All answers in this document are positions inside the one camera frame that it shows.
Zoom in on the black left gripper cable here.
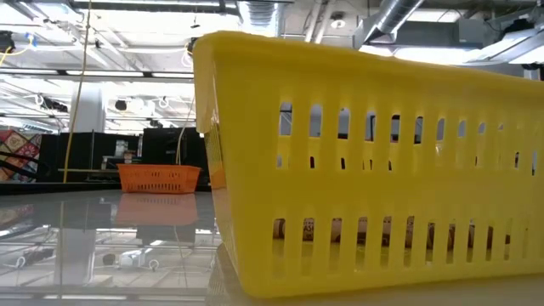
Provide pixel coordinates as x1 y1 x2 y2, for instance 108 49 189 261
0 150 50 180

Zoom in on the grey ribbed duct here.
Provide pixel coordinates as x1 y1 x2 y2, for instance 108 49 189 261
246 0 280 26

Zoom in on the brown crayon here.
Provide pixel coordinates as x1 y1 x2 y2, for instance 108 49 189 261
424 220 511 256

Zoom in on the black cabinet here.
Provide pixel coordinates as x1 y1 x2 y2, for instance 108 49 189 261
141 126 210 190

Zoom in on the yellow plastic basket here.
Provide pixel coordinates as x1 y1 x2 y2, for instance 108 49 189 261
191 30 544 300

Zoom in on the black ceiling box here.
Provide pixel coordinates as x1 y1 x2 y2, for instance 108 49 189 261
0 30 16 54

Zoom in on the round ceiling light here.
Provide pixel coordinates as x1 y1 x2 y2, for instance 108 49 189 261
329 12 348 30

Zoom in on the orange plastic basket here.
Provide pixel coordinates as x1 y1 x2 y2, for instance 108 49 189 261
116 163 203 195

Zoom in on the thin yellow cable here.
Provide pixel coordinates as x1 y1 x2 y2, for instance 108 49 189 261
176 98 196 167

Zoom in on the thick yellow cable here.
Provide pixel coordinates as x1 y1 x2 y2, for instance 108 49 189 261
61 0 94 184

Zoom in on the silver ventilation duct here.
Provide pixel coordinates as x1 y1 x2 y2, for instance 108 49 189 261
352 0 430 48

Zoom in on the colourful patterned cloth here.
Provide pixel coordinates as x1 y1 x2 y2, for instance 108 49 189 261
0 129 43 184

